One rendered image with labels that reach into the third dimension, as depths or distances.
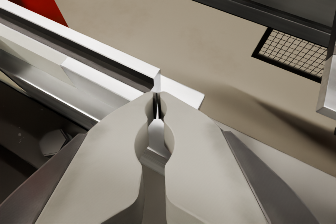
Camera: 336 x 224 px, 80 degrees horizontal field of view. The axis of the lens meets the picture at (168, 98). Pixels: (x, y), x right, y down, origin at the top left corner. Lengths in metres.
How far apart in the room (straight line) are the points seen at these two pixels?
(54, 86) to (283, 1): 0.30
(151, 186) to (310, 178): 0.17
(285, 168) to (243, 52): 1.35
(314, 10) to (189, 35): 1.30
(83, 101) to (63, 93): 0.02
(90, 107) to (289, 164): 0.22
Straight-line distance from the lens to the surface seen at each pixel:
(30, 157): 0.25
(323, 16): 0.35
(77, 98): 0.17
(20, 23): 0.21
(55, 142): 0.22
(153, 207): 0.23
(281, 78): 1.54
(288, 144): 1.35
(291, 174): 0.28
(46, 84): 0.19
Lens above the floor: 1.11
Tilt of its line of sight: 62 degrees down
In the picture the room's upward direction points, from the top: 2 degrees clockwise
